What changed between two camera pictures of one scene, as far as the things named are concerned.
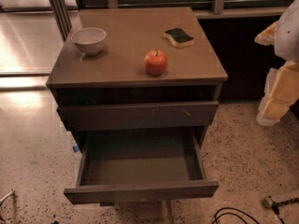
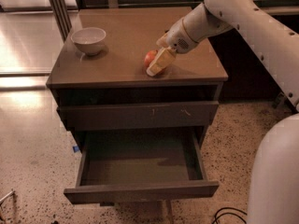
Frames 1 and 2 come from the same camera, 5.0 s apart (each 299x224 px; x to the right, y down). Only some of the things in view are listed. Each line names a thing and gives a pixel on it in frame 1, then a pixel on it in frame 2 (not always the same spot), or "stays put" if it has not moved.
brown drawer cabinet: x=137 y=87 stays put
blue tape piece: x=76 y=148 stays put
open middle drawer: x=140 y=164 stays put
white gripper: x=288 y=36 -> x=177 y=38
